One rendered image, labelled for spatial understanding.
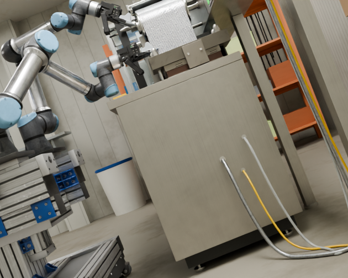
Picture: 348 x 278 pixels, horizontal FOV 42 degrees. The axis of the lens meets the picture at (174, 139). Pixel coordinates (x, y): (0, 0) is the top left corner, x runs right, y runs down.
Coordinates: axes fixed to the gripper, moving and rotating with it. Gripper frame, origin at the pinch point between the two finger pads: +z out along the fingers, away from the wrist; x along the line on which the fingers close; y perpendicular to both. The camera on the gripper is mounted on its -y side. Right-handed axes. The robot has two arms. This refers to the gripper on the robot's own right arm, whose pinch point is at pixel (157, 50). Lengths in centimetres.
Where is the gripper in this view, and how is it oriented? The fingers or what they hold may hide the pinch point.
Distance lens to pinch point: 238.8
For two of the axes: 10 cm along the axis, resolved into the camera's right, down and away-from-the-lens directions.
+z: 9.3, -3.7, 0.2
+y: -3.7, -9.3, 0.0
